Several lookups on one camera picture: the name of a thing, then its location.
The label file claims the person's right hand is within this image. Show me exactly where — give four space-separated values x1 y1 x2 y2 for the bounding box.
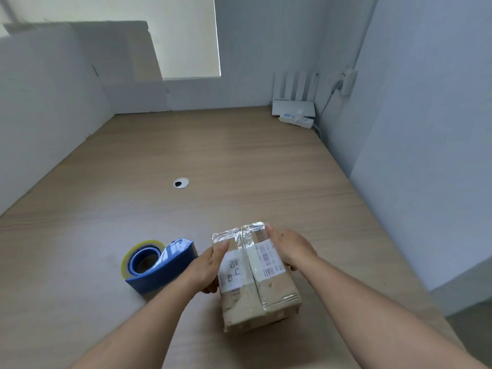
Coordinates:
265 225 319 272

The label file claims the person's left hand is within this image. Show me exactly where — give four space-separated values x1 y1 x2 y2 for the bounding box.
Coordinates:
180 241 230 295

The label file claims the blue tape dispenser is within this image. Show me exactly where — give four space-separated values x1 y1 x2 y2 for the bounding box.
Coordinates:
125 238 199 295

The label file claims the black-lettered cardboard box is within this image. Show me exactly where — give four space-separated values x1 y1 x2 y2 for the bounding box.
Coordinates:
211 221 302 335

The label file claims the clear yellowish tape roll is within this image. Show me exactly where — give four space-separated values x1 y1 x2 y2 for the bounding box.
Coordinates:
120 239 166 281

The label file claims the person's left forearm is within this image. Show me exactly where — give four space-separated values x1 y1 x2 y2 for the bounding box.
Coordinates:
71 274 197 369

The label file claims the person's right forearm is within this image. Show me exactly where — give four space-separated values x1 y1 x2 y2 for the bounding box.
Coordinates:
296 256 489 369

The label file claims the white power strip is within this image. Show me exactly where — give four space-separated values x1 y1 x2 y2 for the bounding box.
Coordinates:
278 109 314 130

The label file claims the white router with antennas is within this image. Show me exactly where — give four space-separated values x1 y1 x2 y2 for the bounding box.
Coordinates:
271 71 321 118

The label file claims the white foam partition board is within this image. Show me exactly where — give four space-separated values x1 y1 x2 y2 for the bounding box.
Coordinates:
0 23 115 216

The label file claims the bright window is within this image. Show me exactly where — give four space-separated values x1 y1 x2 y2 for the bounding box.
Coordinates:
0 0 222 80

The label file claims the grey power cable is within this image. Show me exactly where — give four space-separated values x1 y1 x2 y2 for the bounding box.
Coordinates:
313 81 344 141

